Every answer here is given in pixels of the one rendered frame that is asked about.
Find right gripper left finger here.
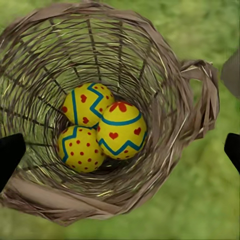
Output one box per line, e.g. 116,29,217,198
0,133,26,193

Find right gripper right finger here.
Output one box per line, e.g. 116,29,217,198
224,133,240,173

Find easter egg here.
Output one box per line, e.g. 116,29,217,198
62,82,116,130
97,101,147,160
57,124,106,173

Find wicker basket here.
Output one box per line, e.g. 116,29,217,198
0,0,220,227

